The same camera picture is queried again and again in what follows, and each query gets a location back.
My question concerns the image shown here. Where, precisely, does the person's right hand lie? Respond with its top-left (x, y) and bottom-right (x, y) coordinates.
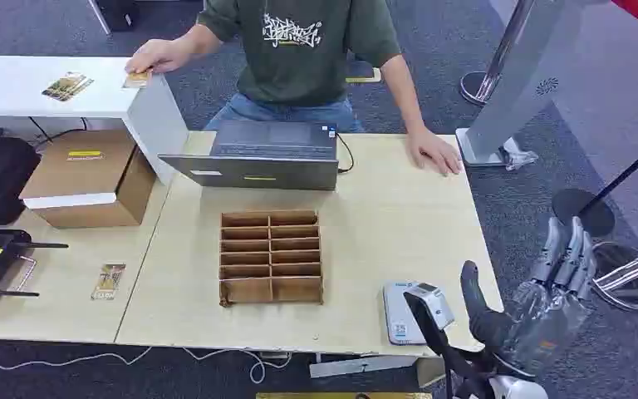
top-left (125, 38), bottom-right (191, 76)

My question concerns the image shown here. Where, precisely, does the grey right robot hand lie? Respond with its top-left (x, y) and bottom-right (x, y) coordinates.
top-left (460, 216), bottom-right (599, 379)

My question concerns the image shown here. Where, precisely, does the person's left hand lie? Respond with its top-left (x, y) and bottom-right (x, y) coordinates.
top-left (405, 126), bottom-right (464, 176)

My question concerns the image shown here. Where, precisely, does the gold printed card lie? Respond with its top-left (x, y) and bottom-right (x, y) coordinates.
top-left (91, 264), bottom-right (127, 301)
top-left (123, 68), bottom-right (154, 90)

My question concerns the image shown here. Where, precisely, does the black case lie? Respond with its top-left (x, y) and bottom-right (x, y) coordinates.
top-left (94, 0), bottom-right (140, 33)

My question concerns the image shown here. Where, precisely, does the white furniture leg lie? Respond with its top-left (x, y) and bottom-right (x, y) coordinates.
top-left (87, 0), bottom-right (114, 36)

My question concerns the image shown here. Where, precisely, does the chrome stanchion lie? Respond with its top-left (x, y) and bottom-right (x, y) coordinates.
top-left (459, 0), bottom-right (535, 106)
top-left (591, 240), bottom-right (638, 313)

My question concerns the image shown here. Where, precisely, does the clear plastic bag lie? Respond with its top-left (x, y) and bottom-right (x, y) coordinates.
top-left (501, 137), bottom-right (539, 172)

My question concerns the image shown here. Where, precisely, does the stack of printed cards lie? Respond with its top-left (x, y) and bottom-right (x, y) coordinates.
top-left (42, 71), bottom-right (95, 102)

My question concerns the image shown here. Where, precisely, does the yellow floor marker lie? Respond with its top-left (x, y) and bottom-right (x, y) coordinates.
top-left (345, 66), bottom-right (381, 85)

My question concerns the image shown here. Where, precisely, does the silver kiosk stand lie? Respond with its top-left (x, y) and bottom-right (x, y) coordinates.
top-left (455, 0), bottom-right (611, 168)

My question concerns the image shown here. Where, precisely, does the pale desk leg panel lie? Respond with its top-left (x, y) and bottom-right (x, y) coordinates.
top-left (415, 357), bottom-right (448, 388)

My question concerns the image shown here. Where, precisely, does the black stanchion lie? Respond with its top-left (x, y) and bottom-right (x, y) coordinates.
top-left (551, 129), bottom-right (638, 238)

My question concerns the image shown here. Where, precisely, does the person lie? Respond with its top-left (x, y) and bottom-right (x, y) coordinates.
top-left (125, 0), bottom-right (464, 176)

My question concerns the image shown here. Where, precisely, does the brown cardboard box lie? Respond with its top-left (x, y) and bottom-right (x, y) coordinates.
top-left (18, 129), bottom-right (158, 229)

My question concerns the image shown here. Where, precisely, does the white side table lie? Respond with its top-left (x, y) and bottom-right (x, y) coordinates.
top-left (0, 55), bottom-right (191, 187)

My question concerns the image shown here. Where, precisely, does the grey flat device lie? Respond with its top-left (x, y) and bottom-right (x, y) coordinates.
top-left (382, 280), bottom-right (435, 347)

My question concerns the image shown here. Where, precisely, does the grey laptop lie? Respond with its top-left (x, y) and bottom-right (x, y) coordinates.
top-left (157, 120), bottom-right (341, 192)

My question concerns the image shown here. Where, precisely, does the wooden card box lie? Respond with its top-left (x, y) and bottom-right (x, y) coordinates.
top-left (218, 209), bottom-right (325, 308)

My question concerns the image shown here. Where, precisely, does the black laptop cable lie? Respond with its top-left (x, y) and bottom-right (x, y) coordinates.
top-left (335, 133), bottom-right (356, 175)

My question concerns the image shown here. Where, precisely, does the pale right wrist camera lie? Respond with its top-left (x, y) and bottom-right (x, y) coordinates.
top-left (404, 282), bottom-right (456, 333)

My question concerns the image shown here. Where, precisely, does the white cable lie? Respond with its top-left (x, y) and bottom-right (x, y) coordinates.
top-left (0, 343), bottom-right (292, 385)

